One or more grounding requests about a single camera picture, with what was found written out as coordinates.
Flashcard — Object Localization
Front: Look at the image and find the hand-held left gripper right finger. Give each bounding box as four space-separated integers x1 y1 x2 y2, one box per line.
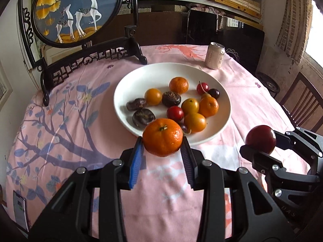
180 136 296 242

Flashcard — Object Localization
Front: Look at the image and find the pale drink can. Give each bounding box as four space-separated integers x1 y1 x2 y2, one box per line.
204 42 225 70

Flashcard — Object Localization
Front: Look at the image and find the smooth orange kumquat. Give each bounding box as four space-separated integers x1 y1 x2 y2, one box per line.
144 88 163 106
183 113 207 133

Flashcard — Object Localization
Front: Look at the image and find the dark round metal basin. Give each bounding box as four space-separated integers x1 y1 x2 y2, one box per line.
256 72 280 94

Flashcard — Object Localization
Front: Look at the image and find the brown wooden board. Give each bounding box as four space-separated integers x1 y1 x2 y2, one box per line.
137 11 190 48

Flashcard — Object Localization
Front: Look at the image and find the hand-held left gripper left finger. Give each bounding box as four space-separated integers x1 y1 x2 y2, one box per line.
28 136 145 242

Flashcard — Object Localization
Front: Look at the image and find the black panel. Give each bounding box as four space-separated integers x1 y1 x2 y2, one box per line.
216 28 265 74

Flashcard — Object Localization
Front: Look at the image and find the yellowish orange kumquat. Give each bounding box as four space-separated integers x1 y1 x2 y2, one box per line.
181 98 200 115

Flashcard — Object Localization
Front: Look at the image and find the orange mandarin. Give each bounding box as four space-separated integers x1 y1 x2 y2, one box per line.
199 96 219 118
143 118 184 157
169 77 189 95

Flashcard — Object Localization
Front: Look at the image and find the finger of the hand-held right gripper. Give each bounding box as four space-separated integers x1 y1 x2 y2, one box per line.
239 145 320 183
274 127 323 158

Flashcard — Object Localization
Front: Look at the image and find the smartphone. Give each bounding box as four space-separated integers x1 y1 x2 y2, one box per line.
13 191 29 231

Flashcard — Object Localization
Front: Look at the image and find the black chair back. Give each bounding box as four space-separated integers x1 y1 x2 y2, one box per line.
188 9 218 44

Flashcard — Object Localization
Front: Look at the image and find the dark water chestnut white sprout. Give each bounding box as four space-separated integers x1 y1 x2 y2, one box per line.
178 122 193 135

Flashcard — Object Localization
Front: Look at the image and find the brown wooden chair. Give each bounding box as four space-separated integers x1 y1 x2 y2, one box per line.
279 72 323 134

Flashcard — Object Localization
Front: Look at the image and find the deer embroidery screen black stand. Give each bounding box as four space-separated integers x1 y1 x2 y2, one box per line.
18 0 148 106

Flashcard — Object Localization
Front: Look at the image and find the beige patterned curtain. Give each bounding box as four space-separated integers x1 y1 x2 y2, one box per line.
276 0 313 63

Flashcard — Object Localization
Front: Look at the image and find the red cherry tomato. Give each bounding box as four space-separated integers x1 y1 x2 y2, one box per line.
196 81 210 94
167 106 184 122

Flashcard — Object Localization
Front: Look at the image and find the white oval plate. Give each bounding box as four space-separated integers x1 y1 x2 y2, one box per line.
113 63 232 146

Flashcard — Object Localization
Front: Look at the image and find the dark red plum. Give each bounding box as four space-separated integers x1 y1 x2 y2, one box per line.
245 125 277 155

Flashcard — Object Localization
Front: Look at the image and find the pink floral tablecloth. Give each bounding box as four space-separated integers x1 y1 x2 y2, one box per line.
5 44 311 240

